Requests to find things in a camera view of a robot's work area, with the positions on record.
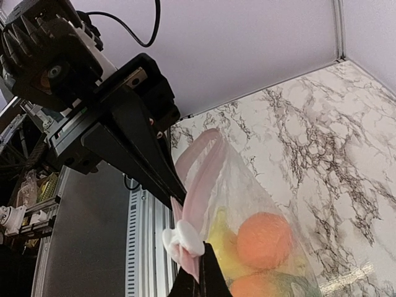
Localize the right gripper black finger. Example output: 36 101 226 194
168 243 232 297

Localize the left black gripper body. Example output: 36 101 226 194
47 53 180 175

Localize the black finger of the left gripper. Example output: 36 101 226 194
82 93 186 206

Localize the yellow banana toy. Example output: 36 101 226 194
206 207 255 280

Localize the green orange mango toy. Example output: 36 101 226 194
230 272 321 296

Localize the orange toy fruit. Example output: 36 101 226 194
236 212 292 270

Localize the clear zip top bag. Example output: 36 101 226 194
162 129 321 296

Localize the aluminium front rail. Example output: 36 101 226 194
123 175 178 297

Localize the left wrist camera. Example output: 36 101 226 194
1 1 116 111

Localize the left aluminium frame post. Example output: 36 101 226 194
332 0 346 61

